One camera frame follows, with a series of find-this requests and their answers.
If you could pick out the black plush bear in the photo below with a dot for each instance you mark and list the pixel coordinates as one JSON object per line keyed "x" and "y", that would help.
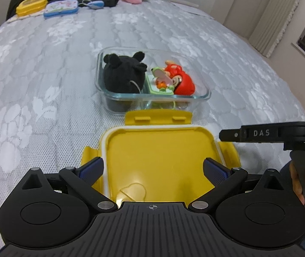
{"x": 123, "y": 75}

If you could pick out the beige curtain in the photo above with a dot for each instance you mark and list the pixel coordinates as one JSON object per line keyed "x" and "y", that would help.
{"x": 278, "y": 16}

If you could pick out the white paper sheets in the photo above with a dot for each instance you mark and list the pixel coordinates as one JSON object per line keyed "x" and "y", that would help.
{"x": 192, "y": 6}

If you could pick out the yellow plastic container lid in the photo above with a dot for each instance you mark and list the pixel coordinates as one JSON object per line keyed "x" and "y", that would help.
{"x": 157, "y": 155}

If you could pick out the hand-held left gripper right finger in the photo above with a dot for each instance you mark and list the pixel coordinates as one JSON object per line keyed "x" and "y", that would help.
{"x": 216, "y": 171}

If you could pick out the green small toy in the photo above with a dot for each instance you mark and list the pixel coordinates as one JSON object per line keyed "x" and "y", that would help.
{"x": 161, "y": 76}

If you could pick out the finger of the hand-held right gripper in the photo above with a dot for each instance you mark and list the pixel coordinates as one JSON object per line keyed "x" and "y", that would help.
{"x": 230, "y": 135}

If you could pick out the white patterned cloth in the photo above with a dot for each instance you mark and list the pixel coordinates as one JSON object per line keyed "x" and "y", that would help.
{"x": 21, "y": 17}

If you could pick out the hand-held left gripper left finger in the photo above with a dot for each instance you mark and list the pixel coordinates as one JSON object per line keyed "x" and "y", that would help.
{"x": 91, "y": 171}

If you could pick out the small yellow lidded box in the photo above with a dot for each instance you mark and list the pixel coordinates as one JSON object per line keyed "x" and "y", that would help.
{"x": 32, "y": 4}

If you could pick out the clear glass divided container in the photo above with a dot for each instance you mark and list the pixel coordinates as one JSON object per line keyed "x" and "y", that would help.
{"x": 152, "y": 99}

